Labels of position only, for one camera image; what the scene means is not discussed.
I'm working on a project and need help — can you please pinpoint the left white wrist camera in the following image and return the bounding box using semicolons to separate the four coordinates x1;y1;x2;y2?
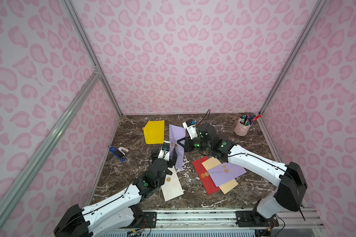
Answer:
151;143;170;162

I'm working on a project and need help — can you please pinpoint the blue stapler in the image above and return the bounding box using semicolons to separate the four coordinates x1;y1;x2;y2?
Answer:
108;145;129;162

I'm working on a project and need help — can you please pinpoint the white envelope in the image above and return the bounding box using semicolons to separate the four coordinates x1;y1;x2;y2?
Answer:
161;166;184;201

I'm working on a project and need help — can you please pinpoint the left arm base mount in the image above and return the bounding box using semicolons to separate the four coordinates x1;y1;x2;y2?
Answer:
121;204;157;229

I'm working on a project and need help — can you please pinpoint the beige envelope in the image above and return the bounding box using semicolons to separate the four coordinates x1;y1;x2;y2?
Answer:
202;157;238;194

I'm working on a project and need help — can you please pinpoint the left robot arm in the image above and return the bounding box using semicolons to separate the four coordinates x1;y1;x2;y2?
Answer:
53;150;178;237

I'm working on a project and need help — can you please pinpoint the aluminium front rail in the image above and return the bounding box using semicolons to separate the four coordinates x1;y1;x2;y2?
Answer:
68;207;327;237

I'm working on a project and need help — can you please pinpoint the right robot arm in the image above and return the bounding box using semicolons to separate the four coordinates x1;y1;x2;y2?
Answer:
178;119;308;219

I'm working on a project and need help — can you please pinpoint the red envelope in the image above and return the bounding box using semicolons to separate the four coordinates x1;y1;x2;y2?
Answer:
192;156;220;195

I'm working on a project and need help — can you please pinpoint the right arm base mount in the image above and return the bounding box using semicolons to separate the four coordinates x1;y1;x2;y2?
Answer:
235;210;279;229

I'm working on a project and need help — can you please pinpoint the yellow envelope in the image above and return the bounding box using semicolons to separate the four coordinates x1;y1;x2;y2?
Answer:
143;120;165;145

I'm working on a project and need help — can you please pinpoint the pink pen cup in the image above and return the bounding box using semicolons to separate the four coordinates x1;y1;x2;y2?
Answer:
234;119;251;136

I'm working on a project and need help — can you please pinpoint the purple envelope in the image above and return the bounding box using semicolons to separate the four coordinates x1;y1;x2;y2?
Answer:
208;163;247;187
169;124;186;169

